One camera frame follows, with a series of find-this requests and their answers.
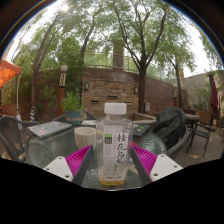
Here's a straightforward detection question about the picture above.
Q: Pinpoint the white printed booklet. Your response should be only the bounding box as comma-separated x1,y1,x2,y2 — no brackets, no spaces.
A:
81,119,98,127

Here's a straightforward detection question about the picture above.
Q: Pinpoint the white cup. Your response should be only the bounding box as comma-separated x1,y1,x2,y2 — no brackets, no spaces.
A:
73,126,98,151

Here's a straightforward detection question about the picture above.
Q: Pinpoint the orange canopy tent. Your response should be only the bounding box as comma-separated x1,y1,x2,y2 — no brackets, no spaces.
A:
0,59,22,88

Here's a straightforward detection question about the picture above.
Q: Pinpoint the dark book with stickers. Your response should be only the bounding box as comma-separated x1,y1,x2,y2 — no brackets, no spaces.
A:
132,123,151,138

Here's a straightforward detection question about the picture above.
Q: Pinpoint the clear plastic drink bottle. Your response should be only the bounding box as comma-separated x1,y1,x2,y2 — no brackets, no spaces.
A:
96,102,135,186

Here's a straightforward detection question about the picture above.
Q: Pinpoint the leaning tree with thin trunk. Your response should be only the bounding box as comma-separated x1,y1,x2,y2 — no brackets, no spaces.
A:
29,8,74,119

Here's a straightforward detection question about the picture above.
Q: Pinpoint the round dark patio table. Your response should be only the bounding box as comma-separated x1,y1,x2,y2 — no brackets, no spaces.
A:
184,113,201,122

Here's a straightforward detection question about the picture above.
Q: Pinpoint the globe lamp post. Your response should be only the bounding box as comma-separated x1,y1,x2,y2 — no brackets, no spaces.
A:
58,64,69,116

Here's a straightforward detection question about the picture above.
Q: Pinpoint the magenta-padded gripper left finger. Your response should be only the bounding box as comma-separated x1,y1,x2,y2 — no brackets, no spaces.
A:
43,144,95,186

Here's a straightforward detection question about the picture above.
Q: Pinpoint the closed maroon patio umbrella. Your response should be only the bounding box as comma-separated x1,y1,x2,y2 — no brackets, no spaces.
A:
208,70,219,118

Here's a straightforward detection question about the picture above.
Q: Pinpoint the tall tree with dark trunk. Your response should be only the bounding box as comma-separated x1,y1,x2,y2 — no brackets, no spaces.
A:
103,0,198,114

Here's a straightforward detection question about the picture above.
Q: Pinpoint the black metal chair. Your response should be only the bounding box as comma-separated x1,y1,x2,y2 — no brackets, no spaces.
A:
186,114,215,158

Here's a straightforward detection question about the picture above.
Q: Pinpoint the grey laptop with stickers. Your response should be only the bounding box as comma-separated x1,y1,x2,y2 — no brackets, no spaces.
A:
27,120,73,139

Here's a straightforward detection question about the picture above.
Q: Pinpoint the blue yellow striped post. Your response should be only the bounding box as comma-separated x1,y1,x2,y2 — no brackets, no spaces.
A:
29,106,36,123

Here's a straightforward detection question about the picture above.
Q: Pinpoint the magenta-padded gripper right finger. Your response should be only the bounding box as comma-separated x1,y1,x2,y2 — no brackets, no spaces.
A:
129,143,184,186

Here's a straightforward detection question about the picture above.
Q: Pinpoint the green plant in teal pot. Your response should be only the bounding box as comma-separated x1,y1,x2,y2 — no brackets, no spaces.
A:
61,88,85,126

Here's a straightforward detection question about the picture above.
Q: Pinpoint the black backpack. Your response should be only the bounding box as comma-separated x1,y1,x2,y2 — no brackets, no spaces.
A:
153,106,189,151

